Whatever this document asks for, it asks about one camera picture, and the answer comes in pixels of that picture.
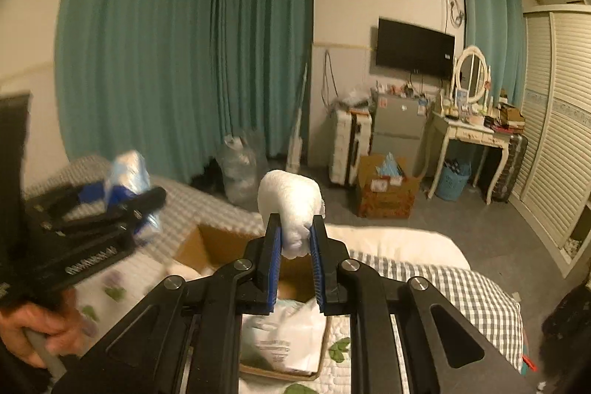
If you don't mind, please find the blue tissue packet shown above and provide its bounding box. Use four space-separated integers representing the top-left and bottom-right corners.
104 151 161 245

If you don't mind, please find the large tissue pack plastic bag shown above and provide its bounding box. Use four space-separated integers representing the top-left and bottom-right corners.
240 299 327 376

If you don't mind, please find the white sock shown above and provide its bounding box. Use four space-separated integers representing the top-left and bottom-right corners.
257 170 325 260

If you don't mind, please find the person's left hand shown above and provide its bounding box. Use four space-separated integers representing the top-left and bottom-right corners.
1 288 84 368

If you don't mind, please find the grey checkered bed sheet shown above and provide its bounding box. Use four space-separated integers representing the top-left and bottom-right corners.
25 153 528 376

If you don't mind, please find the brown cardboard box on bed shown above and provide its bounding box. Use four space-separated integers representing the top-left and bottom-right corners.
166 224 331 381

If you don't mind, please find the floral white quilted mat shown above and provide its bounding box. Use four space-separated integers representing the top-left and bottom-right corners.
55 253 408 393

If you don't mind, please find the clear water jug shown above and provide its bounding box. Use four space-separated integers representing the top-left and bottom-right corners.
216 130 269 207

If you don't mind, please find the white stick vacuum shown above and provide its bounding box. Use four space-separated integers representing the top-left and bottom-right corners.
286 64 308 174

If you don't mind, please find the large teal curtain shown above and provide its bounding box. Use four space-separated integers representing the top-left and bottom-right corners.
55 0 312 182

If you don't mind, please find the blue laundry basket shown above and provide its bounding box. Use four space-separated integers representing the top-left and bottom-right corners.
435 159 472 202

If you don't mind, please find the white louvered wardrobe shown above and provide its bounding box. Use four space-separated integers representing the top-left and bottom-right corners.
510 4 590 277

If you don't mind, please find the cardboard box on floor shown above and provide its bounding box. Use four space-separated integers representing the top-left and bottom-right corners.
356 154 422 219

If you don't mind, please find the white suitcase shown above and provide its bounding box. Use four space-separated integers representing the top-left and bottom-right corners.
329 110 373 187

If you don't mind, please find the dark suitcase by wardrobe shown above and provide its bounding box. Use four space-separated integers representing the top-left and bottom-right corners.
492 134 528 203

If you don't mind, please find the white dressing table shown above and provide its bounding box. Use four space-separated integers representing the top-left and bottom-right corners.
423 113 511 205

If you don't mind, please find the silver mini fridge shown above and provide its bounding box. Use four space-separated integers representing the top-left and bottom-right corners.
370 94 427 176

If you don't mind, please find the white oval vanity mirror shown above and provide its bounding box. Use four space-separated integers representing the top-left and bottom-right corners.
451 45 491 104

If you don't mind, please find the teal window curtain right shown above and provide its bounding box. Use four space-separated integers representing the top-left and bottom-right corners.
465 0 526 106

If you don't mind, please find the black wall television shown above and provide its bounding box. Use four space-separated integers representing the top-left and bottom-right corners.
376 18 455 79

